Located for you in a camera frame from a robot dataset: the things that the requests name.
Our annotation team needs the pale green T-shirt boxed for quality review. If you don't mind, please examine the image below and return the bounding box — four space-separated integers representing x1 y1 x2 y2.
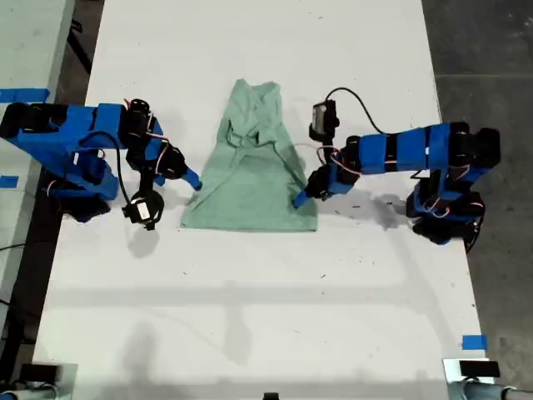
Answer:
178 77 320 233

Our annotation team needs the black metal stand leg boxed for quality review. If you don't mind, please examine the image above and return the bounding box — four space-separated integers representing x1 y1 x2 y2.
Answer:
68 3 93 76

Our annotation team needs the long blue tape strip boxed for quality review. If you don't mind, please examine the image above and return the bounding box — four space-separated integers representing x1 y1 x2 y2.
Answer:
0 87 51 103

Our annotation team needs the white mounting plate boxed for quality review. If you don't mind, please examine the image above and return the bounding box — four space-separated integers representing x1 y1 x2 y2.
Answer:
53 362 79 393
442 357 496 400

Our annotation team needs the small black box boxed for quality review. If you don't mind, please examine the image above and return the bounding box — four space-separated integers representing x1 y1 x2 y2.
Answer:
459 360 500 377
19 363 58 383

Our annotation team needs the grey metal tube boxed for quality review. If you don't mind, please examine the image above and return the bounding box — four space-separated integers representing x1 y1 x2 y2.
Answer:
0 385 59 400
464 379 533 400

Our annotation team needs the gripper camera stalk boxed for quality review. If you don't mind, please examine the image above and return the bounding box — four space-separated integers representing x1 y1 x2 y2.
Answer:
320 137 339 167
139 164 154 197

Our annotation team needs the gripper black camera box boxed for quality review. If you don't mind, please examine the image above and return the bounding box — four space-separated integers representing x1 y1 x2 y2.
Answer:
121 190 165 231
308 98 340 142

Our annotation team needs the camera black cable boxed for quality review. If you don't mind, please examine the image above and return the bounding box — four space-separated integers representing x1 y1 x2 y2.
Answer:
326 86 391 137
115 145 131 209

